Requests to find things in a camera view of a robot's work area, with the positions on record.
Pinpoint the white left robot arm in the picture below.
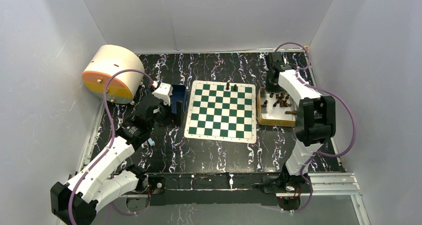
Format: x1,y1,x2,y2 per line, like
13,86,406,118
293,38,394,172
50,92,187,225

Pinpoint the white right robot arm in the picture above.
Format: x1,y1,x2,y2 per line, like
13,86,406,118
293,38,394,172
265,52,335,192

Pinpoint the green white chess board mat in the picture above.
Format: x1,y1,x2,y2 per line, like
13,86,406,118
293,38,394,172
184,80,257,144

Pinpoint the blue square tray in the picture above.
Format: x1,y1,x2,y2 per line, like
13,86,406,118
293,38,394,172
170,84,188,126

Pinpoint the cream orange cylindrical drum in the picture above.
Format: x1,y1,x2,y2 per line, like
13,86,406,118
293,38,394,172
82,44,145,104

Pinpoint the dark brown piece in tray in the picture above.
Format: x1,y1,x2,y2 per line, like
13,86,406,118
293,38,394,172
273,96,284,107
279,92,292,108
285,111,297,115
261,100,268,108

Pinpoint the small white blue clip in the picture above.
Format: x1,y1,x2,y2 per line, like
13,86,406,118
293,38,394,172
141,138,155,149

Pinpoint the beige rectangular tin tray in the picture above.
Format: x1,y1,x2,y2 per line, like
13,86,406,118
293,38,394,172
257,87,297,127

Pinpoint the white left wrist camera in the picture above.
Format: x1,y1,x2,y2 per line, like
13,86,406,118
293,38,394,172
152,83,173,106

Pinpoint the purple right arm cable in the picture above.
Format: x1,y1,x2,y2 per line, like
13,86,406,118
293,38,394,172
275,42,358,214

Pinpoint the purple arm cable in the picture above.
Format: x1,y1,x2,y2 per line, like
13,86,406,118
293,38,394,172
275,42,358,214
67,69,157,225

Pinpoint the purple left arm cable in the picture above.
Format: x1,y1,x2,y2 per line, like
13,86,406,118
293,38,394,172
67,69,157,225

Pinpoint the black base frame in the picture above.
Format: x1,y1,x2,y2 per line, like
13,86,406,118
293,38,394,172
148,172,310,210

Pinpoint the aluminium rail frame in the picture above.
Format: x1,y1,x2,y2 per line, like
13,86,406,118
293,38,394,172
308,172,361,196

